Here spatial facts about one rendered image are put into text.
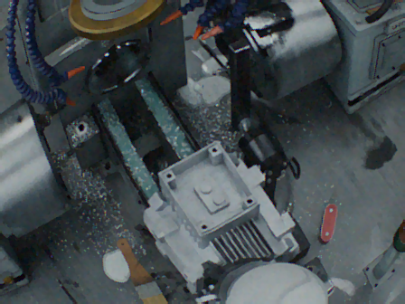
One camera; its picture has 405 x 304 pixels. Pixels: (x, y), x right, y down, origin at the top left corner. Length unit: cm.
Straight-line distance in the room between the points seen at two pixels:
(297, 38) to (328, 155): 35
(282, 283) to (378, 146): 90
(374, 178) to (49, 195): 74
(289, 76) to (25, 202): 55
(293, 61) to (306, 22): 10
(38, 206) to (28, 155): 10
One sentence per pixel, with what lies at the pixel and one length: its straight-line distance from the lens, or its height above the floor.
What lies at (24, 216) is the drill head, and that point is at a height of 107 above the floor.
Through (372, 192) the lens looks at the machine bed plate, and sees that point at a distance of 153.
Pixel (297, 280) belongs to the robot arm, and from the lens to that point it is 72.
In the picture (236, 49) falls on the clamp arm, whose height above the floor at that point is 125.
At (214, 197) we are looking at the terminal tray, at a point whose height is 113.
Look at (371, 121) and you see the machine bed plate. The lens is 161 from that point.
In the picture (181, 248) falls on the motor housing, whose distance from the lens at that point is 118.
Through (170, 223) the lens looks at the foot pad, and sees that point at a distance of 118.
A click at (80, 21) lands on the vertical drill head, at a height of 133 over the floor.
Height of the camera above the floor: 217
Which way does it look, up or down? 63 degrees down
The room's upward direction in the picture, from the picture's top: 4 degrees counter-clockwise
